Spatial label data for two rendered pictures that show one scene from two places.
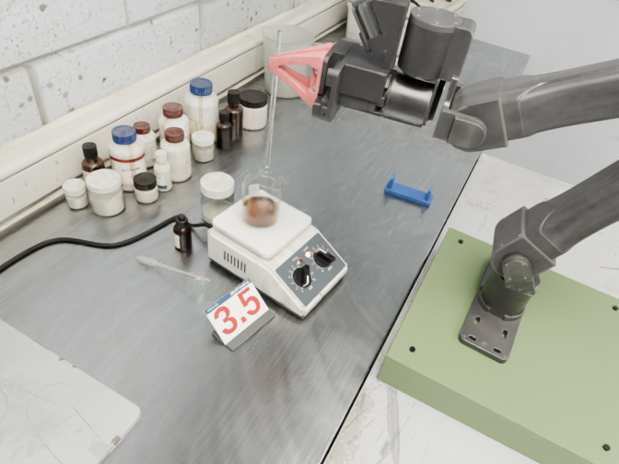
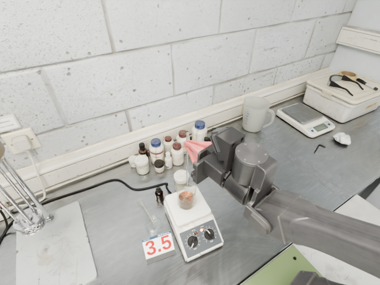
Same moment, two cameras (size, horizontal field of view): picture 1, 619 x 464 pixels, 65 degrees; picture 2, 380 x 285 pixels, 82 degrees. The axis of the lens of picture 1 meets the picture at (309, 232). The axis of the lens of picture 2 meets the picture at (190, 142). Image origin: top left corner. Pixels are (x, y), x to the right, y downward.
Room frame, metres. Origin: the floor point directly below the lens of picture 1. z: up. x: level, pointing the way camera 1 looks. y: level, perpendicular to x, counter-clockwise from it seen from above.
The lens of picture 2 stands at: (0.27, -0.18, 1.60)
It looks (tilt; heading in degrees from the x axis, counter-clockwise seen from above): 40 degrees down; 37
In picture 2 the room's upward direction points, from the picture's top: straight up
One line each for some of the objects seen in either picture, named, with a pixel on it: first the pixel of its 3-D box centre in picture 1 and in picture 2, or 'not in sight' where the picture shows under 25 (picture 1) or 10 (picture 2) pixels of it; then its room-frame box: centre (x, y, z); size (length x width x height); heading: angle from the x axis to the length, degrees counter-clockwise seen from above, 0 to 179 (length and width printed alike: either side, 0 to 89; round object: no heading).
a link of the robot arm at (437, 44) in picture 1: (448, 76); (258, 185); (0.54, -0.13, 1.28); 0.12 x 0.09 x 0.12; 76
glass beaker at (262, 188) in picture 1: (262, 200); (186, 196); (0.59, 0.08, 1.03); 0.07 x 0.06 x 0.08; 76
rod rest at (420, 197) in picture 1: (410, 188); not in sight; (0.84, -0.19, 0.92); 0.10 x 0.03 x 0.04; 75
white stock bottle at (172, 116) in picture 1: (174, 130); (182, 141); (0.86, 0.31, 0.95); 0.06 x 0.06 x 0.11
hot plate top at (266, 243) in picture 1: (262, 221); (187, 204); (0.59, 0.08, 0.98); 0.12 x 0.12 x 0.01; 61
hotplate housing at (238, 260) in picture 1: (274, 249); (190, 218); (0.58, 0.05, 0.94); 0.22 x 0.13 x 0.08; 61
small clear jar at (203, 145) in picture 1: (203, 146); not in sight; (0.86, 0.25, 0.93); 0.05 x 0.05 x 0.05
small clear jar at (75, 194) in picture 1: (75, 194); (133, 161); (0.65, 0.42, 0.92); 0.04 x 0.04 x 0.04
